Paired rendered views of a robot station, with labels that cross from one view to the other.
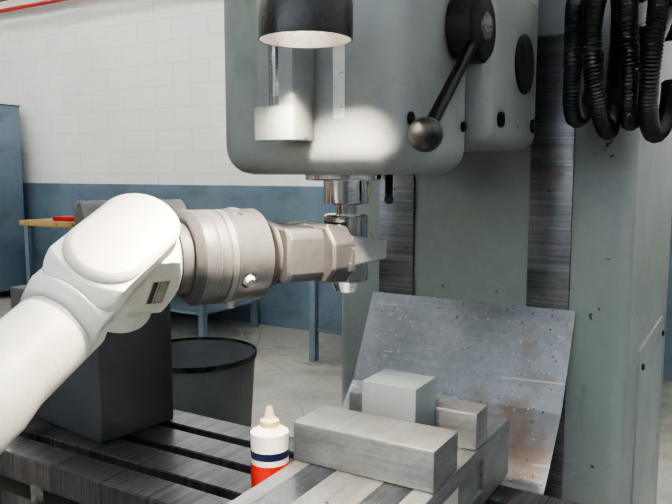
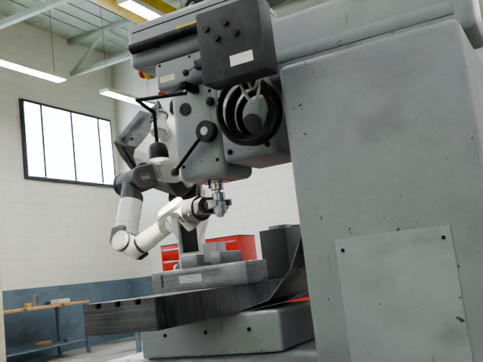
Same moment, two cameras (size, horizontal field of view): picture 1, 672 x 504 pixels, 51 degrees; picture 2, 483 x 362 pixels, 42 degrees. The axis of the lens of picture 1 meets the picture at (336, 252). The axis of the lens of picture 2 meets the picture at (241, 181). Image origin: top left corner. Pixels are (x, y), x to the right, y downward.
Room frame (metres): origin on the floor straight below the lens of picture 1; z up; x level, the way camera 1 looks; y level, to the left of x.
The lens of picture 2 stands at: (0.69, -2.11, 0.99)
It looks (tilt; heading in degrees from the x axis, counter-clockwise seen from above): 8 degrees up; 86
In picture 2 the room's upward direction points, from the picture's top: 7 degrees counter-clockwise
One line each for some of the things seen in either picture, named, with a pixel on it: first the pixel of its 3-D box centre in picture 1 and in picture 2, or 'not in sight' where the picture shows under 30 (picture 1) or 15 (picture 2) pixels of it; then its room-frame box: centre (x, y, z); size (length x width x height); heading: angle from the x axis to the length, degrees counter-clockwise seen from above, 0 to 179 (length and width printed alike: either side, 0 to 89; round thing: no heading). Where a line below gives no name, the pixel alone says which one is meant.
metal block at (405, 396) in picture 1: (399, 406); (214, 251); (0.71, -0.07, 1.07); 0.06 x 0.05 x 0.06; 60
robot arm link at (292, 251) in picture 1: (269, 255); (204, 207); (0.69, 0.07, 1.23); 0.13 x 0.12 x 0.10; 34
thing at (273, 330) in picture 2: not in sight; (233, 328); (0.74, -0.01, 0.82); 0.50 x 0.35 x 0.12; 149
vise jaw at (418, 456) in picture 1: (374, 445); (200, 261); (0.66, -0.04, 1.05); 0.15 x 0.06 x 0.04; 60
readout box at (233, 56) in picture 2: not in sight; (235, 43); (0.82, -0.45, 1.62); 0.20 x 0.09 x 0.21; 149
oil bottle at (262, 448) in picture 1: (269, 455); not in sight; (0.72, 0.07, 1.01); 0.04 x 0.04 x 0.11
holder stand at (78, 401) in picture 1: (90, 348); (289, 251); (1.00, 0.36, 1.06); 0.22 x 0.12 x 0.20; 52
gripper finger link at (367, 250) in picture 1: (362, 250); (210, 203); (0.71, -0.03, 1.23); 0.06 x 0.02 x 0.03; 124
